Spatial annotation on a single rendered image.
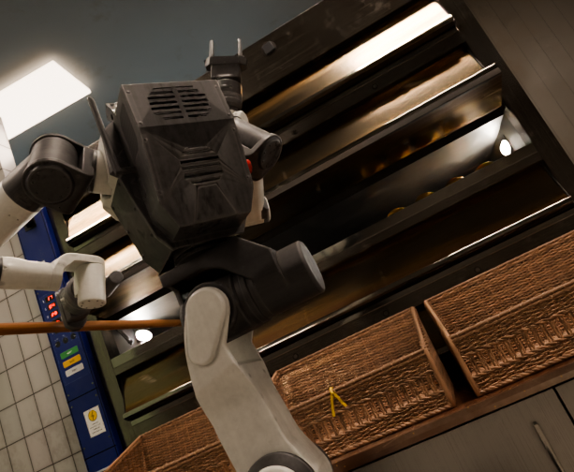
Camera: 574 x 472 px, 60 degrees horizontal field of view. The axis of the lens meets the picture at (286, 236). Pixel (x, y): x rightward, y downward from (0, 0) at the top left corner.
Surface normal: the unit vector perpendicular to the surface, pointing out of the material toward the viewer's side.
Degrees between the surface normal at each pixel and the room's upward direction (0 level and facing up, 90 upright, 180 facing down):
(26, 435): 90
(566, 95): 90
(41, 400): 90
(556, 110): 90
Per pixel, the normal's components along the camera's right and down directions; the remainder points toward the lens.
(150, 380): -0.41, -0.45
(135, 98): 0.42, -0.44
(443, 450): -0.29, -0.16
